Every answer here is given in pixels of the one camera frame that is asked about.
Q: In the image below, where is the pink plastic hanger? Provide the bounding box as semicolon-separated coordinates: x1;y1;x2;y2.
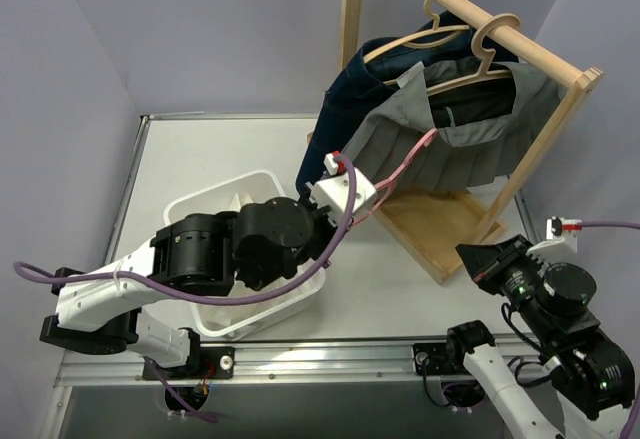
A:
352;128;438;226

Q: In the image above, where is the white pleated skirt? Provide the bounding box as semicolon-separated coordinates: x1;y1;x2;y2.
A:
199;191;321;330

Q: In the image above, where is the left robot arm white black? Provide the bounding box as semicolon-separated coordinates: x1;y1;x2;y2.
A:
37;195;358;378

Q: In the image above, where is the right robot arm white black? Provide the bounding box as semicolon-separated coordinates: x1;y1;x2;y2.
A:
443;235;639;438

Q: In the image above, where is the grey pleated skirt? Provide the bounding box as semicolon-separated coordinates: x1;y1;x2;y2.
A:
343;62;566;191

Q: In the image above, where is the dark blue denim skirt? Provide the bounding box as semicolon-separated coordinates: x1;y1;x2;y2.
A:
295;12;516;196

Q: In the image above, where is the beige hanger rear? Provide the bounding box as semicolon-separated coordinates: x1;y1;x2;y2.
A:
363;0;471;64

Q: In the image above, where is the beige hanger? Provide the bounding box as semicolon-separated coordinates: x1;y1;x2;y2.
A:
363;0;471;64
427;13;521;97

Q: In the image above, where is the beige hanger front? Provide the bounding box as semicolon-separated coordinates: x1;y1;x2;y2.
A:
427;13;521;97

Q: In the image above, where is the wooden clothes rack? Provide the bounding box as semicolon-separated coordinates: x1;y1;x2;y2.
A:
345;0;602;284

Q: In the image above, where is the white plastic basket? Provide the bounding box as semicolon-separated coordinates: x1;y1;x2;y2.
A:
163;169;326;341

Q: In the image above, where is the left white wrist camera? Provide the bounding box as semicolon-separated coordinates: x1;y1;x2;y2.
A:
310;151;377;226

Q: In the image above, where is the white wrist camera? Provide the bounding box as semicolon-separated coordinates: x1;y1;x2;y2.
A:
310;151;377;226
527;216;582;263

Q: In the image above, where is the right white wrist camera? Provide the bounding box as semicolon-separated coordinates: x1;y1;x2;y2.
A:
527;216;582;263

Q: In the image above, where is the aluminium mounting rail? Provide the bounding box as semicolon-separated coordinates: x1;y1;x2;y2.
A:
53;341;531;388

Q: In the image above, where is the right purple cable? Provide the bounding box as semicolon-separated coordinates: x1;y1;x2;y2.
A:
582;218;640;439

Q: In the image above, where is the purple cable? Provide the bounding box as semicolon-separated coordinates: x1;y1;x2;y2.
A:
13;154;359;425
582;218;640;439

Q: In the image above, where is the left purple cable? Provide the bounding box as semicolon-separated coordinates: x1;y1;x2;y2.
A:
13;154;359;425

